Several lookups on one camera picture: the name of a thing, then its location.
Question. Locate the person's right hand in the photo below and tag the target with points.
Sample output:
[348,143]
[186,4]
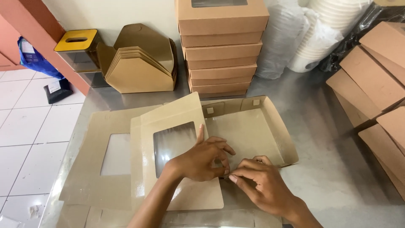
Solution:
[265,186]

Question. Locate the person's left hand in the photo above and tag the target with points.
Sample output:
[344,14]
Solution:
[196,164]

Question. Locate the half-folded kraft window box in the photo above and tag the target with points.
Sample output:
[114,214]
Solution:
[246,133]

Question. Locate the stack of nested kraft takeaway boxes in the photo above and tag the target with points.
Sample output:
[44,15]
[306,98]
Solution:
[139,69]

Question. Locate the flat kraft window box blank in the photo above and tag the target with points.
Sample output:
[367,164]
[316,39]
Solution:
[85,171]

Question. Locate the white plastic wrapped bundle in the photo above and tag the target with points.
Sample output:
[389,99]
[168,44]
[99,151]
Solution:
[280,41]

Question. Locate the large assembled kraft window box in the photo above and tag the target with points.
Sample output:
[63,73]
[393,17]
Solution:
[221,19]

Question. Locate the pile of plain kraft boxes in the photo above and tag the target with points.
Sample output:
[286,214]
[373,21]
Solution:
[373,82]

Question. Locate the black parcel packet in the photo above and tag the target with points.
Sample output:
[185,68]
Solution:
[57,91]

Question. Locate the sleeve of white paper bowls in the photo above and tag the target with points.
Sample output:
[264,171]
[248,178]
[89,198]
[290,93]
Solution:
[319,34]

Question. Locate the clear tissue box yellow lid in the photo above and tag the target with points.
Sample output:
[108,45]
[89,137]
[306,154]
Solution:
[79,50]

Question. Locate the black plastic bag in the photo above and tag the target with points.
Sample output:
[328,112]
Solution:
[357,38]

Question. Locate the blue plastic bag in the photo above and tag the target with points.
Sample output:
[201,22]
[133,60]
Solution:
[34,60]

